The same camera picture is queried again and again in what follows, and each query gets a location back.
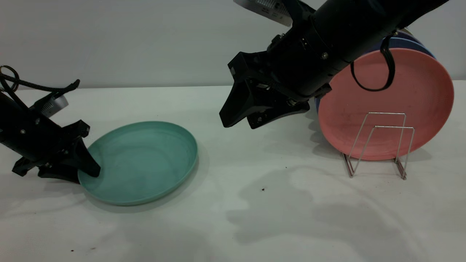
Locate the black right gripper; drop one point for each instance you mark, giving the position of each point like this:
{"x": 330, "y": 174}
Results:
{"x": 298, "y": 69}

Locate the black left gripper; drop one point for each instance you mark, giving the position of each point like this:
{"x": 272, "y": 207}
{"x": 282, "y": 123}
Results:
{"x": 43, "y": 142}

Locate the green round plate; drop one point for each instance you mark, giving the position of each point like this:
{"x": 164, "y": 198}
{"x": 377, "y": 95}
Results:
{"x": 145, "y": 163}

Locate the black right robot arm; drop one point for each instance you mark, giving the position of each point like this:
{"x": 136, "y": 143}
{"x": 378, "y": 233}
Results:
{"x": 364, "y": 22}

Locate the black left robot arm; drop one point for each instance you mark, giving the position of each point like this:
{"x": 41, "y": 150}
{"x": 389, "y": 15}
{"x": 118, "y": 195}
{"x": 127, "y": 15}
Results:
{"x": 7, "y": 123}

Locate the pink round plate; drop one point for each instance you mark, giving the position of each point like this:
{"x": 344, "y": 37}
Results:
{"x": 400, "y": 98}

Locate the blue round plate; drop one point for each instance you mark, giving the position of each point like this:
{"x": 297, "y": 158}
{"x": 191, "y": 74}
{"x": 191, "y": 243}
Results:
{"x": 413, "y": 43}

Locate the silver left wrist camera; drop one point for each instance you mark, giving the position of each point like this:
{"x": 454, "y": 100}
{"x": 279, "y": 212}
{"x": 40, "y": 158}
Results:
{"x": 52, "y": 105}

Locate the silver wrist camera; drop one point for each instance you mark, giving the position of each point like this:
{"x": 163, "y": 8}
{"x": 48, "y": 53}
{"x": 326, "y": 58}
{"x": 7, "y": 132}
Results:
{"x": 265, "y": 8}
{"x": 52, "y": 105}

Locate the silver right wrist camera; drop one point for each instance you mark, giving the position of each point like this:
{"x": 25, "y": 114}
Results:
{"x": 265, "y": 8}

